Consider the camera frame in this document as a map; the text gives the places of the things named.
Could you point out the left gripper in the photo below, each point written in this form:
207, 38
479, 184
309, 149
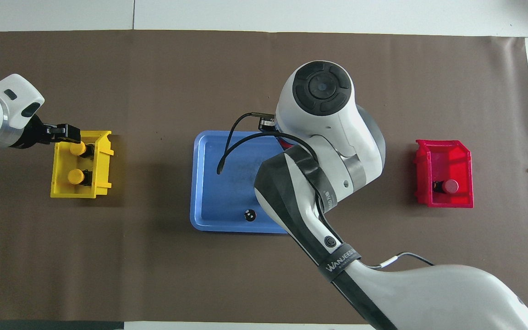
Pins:
29, 133

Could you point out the yellow bin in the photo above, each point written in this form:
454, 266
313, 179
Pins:
60, 183

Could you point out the yellow push button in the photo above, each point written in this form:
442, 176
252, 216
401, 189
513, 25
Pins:
78, 148
75, 176

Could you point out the red bin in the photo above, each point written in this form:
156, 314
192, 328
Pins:
449, 160

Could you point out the blue tray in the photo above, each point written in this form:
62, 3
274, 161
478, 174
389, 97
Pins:
227, 197

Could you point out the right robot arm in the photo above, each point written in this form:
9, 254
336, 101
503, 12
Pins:
328, 137

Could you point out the small black round part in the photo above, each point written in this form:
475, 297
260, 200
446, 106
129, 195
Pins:
250, 214

